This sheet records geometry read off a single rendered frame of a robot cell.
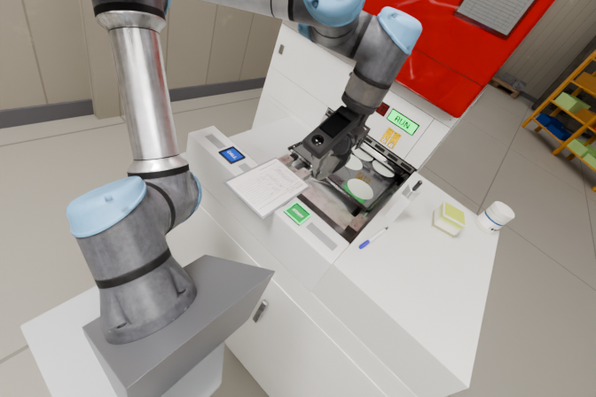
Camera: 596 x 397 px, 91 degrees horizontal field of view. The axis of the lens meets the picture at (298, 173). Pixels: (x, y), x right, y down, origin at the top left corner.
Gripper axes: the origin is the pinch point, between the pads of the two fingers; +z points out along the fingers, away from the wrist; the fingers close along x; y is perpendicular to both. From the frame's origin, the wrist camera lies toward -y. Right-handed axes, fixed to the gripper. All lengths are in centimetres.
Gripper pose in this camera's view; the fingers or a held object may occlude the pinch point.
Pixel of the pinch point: (317, 175)
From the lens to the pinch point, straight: 67.1
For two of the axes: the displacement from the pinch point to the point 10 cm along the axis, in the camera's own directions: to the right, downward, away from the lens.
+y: 6.0, -3.5, 7.2
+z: -3.3, 7.1, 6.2
